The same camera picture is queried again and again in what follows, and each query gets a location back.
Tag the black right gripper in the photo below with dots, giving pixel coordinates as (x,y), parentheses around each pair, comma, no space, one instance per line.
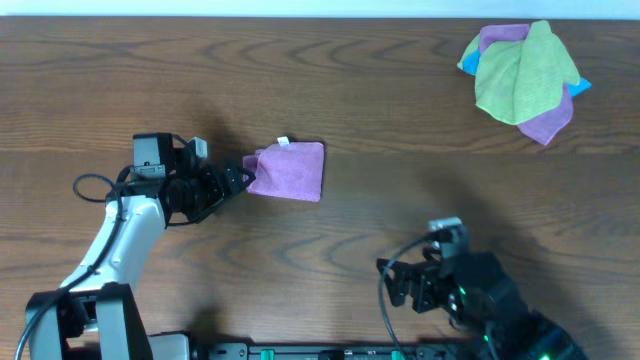
(426,276)

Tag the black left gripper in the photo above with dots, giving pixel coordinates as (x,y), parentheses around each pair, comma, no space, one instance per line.
(220,185)

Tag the purple microfiber cloth with tag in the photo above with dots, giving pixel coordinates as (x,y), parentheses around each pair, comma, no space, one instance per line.
(290,170)

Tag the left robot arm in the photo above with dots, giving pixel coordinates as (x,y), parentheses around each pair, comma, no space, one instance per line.
(93,314)

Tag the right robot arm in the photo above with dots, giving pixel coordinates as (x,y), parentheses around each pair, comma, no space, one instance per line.
(530,335)

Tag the blue microfiber cloth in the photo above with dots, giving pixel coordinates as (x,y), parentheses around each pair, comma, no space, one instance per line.
(470,63)

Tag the green microfiber cloth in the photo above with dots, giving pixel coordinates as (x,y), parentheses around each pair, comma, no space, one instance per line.
(525,75)

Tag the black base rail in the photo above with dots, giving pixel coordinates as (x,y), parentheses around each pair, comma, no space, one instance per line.
(245,351)

